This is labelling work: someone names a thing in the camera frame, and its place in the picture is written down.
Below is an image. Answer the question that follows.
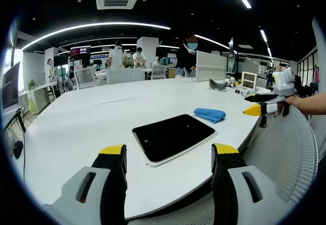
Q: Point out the white background office chair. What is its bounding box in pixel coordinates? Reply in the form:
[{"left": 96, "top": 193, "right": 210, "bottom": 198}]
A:
[
  {"left": 151, "top": 65, "right": 168, "bottom": 80},
  {"left": 74, "top": 67, "right": 97, "bottom": 90}
]

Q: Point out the green potted plant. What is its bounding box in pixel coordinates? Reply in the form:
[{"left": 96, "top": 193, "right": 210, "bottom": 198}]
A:
[{"left": 26, "top": 79, "right": 39, "bottom": 91}]

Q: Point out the white mesh office chair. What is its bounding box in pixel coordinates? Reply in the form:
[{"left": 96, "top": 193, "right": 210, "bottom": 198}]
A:
[{"left": 127, "top": 104, "right": 319, "bottom": 225}]

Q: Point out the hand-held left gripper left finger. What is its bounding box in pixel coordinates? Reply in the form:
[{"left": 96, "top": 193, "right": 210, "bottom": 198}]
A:
[{"left": 42, "top": 144, "right": 128, "bottom": 225}]

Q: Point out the white low cabinet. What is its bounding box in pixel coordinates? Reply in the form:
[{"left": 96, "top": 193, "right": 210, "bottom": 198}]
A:
[{"left": 19, "top": 81, "right": 60, "bottom": 114}]

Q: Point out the blue cleaning cloth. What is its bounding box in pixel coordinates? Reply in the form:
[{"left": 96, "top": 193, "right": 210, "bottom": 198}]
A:
[{"left": 193, "top": 107, "right": 227, "bottom": 124}]

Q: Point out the black computer monitor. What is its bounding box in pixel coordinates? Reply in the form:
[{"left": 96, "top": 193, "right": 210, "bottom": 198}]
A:
[{"left": 1, "top": 62, "right": 21, "bottom": 111}]

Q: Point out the person's right hand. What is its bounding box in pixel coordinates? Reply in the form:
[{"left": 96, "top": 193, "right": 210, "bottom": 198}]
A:
[{"left": 276, "top": 95, "right": 304, "bottom": 118}]

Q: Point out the long curved ceiling light strip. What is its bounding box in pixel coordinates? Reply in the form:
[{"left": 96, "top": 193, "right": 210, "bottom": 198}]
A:
[{"left": 21, "top": 22, "right": 171, "bottom": 50}]

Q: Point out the wall television screen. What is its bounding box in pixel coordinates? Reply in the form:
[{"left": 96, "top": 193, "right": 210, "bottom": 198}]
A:
[{"left": 70, "top": 46, "right": 91, "bottom": 57}]

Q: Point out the wide white mesh panel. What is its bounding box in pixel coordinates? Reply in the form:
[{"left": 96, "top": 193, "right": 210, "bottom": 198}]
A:
[{"left": 105, "top": 68, "right": 146, "bottom": 85}]

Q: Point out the grey headset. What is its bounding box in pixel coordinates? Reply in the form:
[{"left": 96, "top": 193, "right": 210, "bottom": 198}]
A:
[{"left": 208, "top": 78, "right": 228, "bottom": 92}]

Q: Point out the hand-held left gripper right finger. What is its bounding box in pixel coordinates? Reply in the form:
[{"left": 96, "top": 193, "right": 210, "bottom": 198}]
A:
[{"left": 211, "top": 143, "right": 289, "bottom": 225}]

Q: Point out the black device with cable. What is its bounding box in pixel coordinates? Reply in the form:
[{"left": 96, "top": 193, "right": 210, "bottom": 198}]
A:
[{"left": 12, "top": 140, "right": 24, "bottom": 159}]

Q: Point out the small white box device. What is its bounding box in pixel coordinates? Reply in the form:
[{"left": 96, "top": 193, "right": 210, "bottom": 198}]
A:
[{"left": 240, "top": 71, "right": 258, "bottom": 90}]

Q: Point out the white desk partition screen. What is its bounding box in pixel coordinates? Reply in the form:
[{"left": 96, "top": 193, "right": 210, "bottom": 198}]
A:
[{"left": 195, "top": 50, "right": 228, "bottom": 82}]

